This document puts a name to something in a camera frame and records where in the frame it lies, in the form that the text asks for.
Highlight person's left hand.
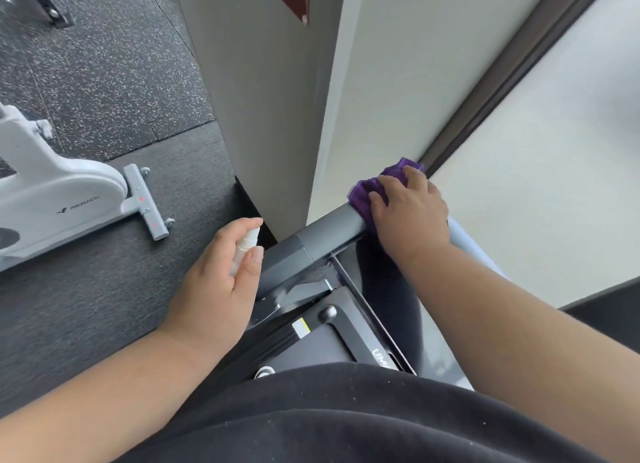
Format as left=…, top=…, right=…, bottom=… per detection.
left=159, top=217, right=265, bottom=358

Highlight person's right hand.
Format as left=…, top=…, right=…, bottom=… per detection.
left=367, top=165, right=453, bottom=268

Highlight purple microfibre cloth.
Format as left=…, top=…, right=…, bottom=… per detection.
left=347, top=157, right=427, bottom=234

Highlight white spray bottle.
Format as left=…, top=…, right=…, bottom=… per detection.
left=231, top=226, right=262, bottom=278

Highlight person's left forearm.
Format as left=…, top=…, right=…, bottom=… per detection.
left=0, top=327, right=216, bottom=463

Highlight person's right forearm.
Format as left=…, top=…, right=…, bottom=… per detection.
left=402, top=242, right=640, bottom=463

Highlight grey treadmill base with uprights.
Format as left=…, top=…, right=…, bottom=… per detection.
left=215, top=277, right=416, bottom=384

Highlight black shirt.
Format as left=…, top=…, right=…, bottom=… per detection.
left=115, top=361, right=611, bottom=463

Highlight white exercise bike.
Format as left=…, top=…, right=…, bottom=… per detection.
left=0, top=103, right=176, bottom=272

